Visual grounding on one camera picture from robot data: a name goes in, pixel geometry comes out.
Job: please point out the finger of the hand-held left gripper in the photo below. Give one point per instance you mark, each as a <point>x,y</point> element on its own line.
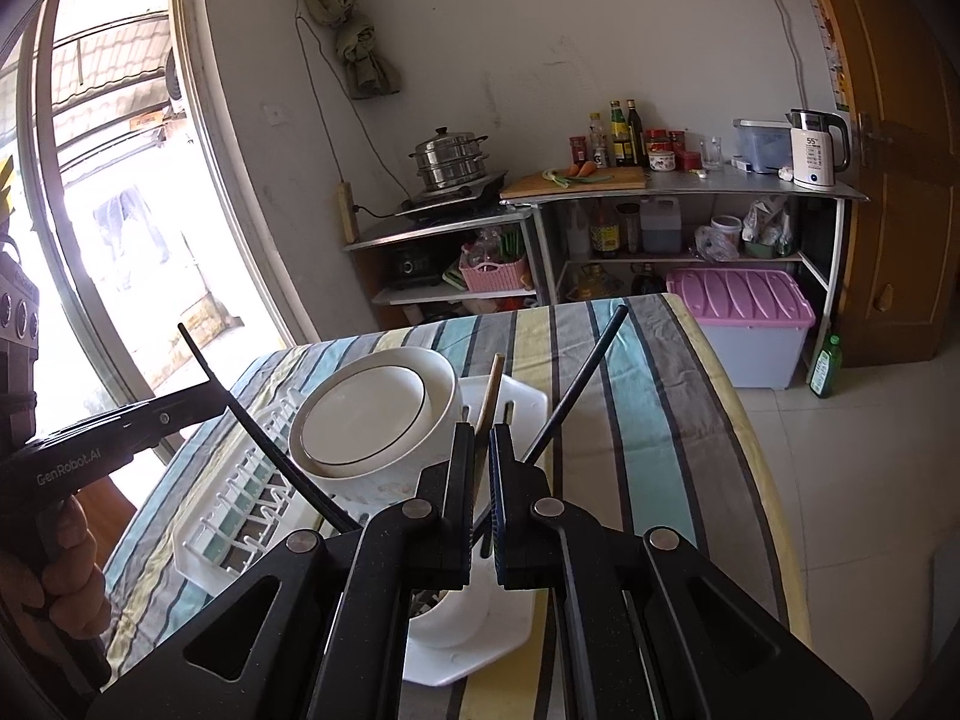
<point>172,409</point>

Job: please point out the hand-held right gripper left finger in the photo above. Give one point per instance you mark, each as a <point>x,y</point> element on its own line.
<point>457,510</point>

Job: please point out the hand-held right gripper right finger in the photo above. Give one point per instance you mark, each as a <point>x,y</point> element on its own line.
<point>500,510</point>

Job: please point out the white utensil cup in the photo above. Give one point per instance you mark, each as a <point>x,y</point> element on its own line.
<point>446,622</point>

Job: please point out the black chopstick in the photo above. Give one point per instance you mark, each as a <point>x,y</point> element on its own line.
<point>577,382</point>
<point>300,475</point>

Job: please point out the person's left hand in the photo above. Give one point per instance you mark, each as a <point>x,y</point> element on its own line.
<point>71,585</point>

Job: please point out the light wooden chopstick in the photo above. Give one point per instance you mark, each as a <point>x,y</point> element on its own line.
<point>489,405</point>

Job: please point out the large white bowl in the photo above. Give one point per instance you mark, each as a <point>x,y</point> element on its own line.
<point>360,420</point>

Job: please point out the white plastic dish rack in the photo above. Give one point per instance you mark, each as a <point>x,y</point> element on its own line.
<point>225,532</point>

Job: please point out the striped tablecloth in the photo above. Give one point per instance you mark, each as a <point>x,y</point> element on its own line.
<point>675,465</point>

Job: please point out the pink plastic basket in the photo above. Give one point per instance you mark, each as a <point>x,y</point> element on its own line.
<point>495,275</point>

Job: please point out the black kitchen appliance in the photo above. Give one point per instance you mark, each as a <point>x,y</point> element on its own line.
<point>415,266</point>

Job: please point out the yellow power strip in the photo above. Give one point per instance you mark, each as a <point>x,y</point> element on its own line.
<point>345,210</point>

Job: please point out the low metal shelf table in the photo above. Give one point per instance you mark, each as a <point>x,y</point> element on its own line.
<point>450,229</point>

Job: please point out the brown bottle on shelf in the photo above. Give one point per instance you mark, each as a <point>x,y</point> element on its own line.
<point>604,232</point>

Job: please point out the black induction cooker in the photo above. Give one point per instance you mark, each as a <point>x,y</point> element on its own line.
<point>450,202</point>

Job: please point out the pink lid storage box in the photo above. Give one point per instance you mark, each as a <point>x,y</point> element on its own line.
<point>742,315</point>

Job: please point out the white plastic jug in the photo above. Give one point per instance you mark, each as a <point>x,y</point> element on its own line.
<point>661,229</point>

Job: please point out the wooden cutting board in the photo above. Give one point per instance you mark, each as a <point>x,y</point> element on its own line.
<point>577,184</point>

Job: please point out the crumpled plastic bag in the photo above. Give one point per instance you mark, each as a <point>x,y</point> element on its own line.
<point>716,244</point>

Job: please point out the carrot pieces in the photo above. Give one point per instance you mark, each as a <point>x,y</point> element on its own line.
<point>581,169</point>

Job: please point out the stainless steamer pot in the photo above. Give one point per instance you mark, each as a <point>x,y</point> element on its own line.
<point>450,157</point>

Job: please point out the green plastic bottle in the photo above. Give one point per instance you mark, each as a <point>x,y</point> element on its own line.
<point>823,367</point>

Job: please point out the red spice jar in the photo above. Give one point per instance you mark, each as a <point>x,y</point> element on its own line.
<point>577,151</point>

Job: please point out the clear sauce bottle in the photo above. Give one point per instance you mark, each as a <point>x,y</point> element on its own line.
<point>598,146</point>

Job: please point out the floral white jar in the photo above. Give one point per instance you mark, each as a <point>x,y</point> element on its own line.
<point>661,162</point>

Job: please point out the green bottle yellow label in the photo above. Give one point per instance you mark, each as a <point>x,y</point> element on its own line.
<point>619,135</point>

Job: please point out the dark sauce bottle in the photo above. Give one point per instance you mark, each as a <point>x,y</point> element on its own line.
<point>637,135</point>

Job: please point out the tall metal shelf rack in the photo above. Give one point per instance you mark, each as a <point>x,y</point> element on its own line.
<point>750,184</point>

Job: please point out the glass cup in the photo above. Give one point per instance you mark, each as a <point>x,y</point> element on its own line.
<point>712,155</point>

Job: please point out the hanging grey cloth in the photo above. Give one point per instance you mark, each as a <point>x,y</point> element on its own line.
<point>360,37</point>

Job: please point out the clear plastic container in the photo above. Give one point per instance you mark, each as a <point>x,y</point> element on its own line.
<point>761,146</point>

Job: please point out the white electric kettle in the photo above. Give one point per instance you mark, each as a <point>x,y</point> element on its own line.
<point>816,154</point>

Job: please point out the wooden door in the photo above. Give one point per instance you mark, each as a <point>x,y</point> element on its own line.
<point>900,165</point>

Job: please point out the white window frame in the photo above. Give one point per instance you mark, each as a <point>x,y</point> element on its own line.
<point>217,165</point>

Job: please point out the wall calendar strip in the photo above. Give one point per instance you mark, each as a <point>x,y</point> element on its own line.
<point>825,30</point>

